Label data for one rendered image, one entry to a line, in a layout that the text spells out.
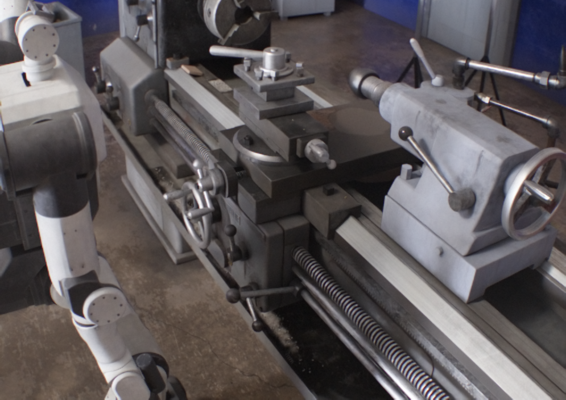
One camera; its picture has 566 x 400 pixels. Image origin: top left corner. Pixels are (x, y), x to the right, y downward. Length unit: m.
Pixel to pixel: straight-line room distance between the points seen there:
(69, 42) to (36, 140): 3.61
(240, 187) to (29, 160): 0.89
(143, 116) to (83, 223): 1.70
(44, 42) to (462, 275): 0.98
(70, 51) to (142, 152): 1.81
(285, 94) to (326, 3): 4.63
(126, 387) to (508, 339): 0.80
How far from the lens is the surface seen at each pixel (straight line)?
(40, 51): 1.07
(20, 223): 1.14
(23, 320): 2.68
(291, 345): 1.89
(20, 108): 1.04
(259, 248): 1.69
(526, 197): 1.38
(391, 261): 1.51
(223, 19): 2.38
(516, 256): 1.49
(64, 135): 0.92
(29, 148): 0.91
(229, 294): 1.65
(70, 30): 4.49
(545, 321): 1.64
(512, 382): 1.30
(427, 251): 1.49
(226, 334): 2.49
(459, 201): 1.37
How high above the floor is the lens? 1.76
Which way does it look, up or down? 33 degrees down
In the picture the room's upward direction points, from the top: 2 degrees clockwise
